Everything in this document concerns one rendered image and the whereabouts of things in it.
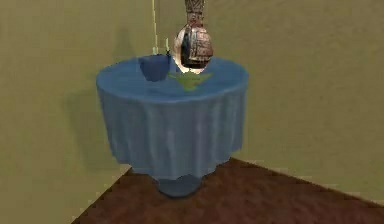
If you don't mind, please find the round table with blue cloth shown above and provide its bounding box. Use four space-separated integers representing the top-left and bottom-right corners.
95 54 250 198

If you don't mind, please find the green leaf-shaped mat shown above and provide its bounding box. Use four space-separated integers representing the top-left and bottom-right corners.
167 71 214 92

